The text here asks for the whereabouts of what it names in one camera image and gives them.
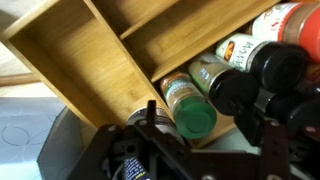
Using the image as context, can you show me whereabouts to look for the black lid spice bottle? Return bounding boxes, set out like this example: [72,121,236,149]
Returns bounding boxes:
[188,53,259,116]
[215,33,310,92]

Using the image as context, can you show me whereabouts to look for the green lid spice shaker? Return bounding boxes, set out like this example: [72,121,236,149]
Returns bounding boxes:
[160,72,217,139]

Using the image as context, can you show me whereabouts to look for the wooden cutlery tray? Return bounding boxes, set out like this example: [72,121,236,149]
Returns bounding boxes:
[1,0,280,127]

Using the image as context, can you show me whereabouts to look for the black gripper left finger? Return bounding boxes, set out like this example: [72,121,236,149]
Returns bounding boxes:
[138,100,159,134]

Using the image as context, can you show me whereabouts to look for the red lid spice bottle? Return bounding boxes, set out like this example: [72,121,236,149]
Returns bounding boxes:
[247,2,320,62]

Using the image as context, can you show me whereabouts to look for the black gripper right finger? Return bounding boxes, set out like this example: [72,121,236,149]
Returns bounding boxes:
[233,98,274,147]

